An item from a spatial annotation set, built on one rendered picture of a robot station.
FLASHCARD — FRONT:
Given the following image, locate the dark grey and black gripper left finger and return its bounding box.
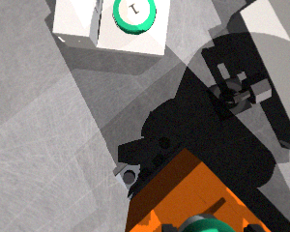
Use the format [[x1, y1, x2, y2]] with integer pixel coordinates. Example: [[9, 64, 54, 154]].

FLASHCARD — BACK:
[[161, 224, 178, 232]]

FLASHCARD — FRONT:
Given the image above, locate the white tray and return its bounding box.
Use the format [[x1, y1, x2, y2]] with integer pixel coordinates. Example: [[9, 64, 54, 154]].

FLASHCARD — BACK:
[[53, 0, 170, 58]]

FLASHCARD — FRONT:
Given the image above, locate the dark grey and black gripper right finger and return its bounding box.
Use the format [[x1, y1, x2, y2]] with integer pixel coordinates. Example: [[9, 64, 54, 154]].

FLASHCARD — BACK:
[[243, 224, 267, 232]]

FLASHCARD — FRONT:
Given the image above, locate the orange tube holder plate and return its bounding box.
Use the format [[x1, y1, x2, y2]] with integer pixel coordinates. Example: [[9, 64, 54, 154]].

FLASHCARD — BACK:
[[125, 148, 271, 232]]

